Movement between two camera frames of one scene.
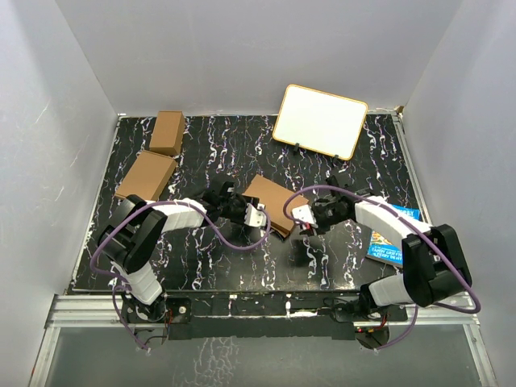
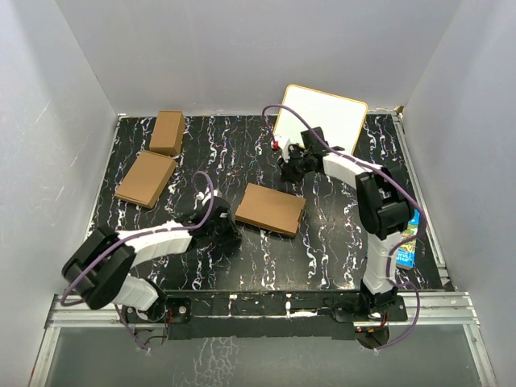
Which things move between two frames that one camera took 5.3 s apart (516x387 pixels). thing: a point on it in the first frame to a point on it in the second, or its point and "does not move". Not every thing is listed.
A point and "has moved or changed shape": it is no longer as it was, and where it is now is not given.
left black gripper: x=243 y=201 to x=231 y=235
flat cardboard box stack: x=147 y=176 does not move
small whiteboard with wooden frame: x=320 y=121 does not move
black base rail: x=260 y=314 does not move
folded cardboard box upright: x=168 y=132 does not move
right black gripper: x=321 y=228 to x=287 y=171
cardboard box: x=272 y=195 has moved or changed shape
